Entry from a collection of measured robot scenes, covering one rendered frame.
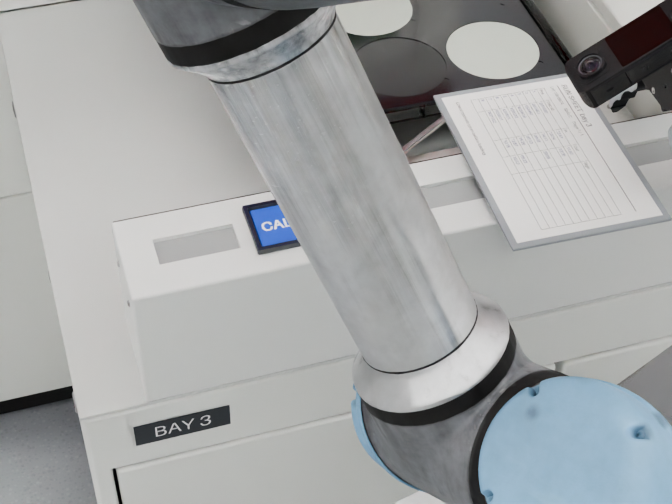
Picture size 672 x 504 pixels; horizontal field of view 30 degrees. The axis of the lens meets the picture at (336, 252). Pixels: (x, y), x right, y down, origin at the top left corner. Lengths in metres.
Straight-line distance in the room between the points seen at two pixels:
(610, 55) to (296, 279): 0.33
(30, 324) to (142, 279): 0.94
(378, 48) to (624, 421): 0.71
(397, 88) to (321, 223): 0.58
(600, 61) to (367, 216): 0.39
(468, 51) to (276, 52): 0.70
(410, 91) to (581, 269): 0.27
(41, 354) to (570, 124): 1.09
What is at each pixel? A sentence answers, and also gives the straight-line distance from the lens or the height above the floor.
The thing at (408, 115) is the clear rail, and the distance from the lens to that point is 1.29.
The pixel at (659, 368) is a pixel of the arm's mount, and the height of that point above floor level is 0.95.
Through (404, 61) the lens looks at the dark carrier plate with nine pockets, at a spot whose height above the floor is 0.90.
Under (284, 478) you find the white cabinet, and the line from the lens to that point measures 1.30.
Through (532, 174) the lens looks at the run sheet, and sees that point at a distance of 1.14.
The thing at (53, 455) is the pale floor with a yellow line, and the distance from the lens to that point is 2.14.
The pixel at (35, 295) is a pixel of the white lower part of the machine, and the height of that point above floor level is 0.31.
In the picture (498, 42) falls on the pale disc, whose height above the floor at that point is 0.90.
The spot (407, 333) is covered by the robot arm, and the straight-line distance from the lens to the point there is 0.81.
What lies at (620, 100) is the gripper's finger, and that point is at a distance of 1.23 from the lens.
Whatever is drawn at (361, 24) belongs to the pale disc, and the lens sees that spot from 1.41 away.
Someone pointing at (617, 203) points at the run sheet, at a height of 0.97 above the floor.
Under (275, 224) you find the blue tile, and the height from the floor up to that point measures 0.96.
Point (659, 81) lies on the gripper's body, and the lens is 1.14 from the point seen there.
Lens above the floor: 1.73
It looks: 47 degrees down
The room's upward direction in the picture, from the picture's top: 2 degrees clockwise
